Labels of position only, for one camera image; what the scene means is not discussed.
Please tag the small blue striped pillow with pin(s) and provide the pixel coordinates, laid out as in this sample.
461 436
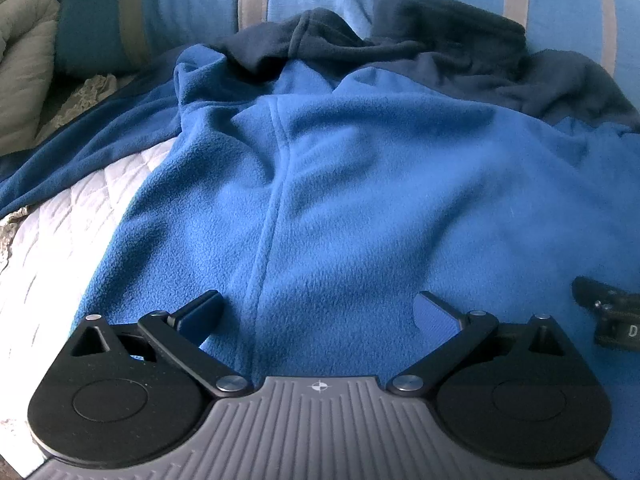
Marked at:
560 0

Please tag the beige comforter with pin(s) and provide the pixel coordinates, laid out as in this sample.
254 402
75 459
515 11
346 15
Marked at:
22 60

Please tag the blue fleece jacket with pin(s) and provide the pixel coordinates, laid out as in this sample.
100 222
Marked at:
380 185

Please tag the beige lace cloth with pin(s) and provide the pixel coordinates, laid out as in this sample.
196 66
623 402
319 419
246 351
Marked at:
82 100

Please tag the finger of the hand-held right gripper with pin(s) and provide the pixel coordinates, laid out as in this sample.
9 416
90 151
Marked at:
592 292

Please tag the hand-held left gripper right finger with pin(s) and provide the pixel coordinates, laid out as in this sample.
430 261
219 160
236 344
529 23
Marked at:
435 317

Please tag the large blue striped pillow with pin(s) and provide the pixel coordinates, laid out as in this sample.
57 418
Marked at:
200 5

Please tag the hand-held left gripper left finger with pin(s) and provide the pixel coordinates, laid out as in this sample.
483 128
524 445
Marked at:
200 317

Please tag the white quilted bedspread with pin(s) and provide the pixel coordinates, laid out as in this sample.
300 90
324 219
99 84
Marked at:
55 270

